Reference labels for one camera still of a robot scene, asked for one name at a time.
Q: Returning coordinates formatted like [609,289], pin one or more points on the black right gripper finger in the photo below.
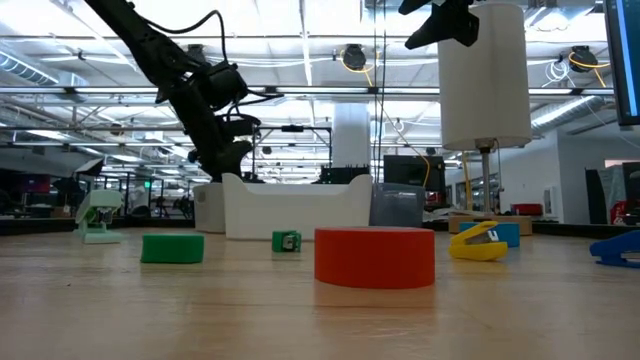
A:
[415,6]
[427,34]

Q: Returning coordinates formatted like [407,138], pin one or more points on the green mini stapler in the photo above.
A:
[172,248]
[286,241]

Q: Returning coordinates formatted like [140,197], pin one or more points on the mint green stapler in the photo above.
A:
[100,205]

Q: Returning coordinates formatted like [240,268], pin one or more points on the red tape roll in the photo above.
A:
[375,257]

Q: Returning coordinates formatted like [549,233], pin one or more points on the light blue tape roll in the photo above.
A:
[510,235]

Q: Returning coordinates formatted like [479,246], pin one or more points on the yellow mini stapler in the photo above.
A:
[475,247]

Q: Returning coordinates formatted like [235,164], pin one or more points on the blue mini stapler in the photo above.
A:
[615,250]

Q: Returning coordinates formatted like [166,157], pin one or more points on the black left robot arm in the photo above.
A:
[150,45]

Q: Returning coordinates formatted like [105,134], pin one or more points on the translucent light grey plastic bin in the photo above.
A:
[207,210]

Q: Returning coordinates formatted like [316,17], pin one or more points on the white plastic bin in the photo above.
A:
[295,210]

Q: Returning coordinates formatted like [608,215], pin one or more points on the computer monitor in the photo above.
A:
[625,60]

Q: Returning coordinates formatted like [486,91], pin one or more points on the smoky dark grey plastic bin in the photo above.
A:
[397,205]

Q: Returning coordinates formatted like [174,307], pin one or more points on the red box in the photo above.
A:
[525,210]

